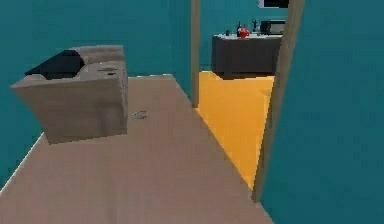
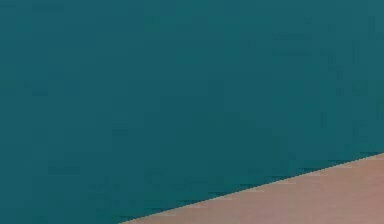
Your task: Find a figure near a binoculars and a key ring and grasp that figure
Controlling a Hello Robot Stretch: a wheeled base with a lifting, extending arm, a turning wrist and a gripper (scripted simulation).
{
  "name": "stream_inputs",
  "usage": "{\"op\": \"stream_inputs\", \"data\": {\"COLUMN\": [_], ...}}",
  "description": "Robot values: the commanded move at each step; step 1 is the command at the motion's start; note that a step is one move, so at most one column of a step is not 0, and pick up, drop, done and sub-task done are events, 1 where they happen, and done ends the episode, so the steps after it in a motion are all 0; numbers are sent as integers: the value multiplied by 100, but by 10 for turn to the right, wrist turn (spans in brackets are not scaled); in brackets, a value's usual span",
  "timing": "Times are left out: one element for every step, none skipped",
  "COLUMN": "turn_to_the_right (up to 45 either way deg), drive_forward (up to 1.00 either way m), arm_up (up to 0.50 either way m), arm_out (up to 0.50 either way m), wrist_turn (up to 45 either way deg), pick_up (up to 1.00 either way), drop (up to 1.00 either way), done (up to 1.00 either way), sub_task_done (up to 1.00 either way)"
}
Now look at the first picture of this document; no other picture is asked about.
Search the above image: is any dark grey kitchen cabinet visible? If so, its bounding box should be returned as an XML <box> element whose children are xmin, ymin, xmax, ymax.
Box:
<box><xmin>211</xmin><ymin>32</ymin><xmax>284</xmax><ymax>80</ymax></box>

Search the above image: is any beige sofa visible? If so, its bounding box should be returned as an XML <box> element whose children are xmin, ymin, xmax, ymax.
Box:
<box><xmin>9</xmin><ymin>44</ymin><xmax>129</xmax><ymax>146</ymax></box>

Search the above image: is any black microwave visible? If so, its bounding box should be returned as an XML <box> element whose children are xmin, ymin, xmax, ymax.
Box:
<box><xmin>260</xmin><ymin>20</ymin><xmax>287</xmax><ymax>35</ymax></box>

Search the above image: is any white framed window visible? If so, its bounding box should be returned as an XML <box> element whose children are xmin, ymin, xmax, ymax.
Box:
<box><xmin>258</xmin><ymin>0</ymin><xmax>290</xmax><ymax>9</ymax></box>

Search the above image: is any black cushion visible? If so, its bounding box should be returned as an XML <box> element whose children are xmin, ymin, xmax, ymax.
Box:
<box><xmin>24</xmin><ymin>49</ymin><xmax>86</xmax><ymax>80</ymax></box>

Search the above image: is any small grey key ring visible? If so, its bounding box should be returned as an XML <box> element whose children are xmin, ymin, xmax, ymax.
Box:
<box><xmin>132</xmin><ymin>109</ymin><xmax>149</xmax><ymax>120</ymax></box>

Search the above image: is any wooden door frame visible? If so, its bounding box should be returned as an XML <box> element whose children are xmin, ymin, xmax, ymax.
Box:
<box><xmin>190</xmin><ymin>0</ymin><xmax>306</xmax><ymax>203</ymax></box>

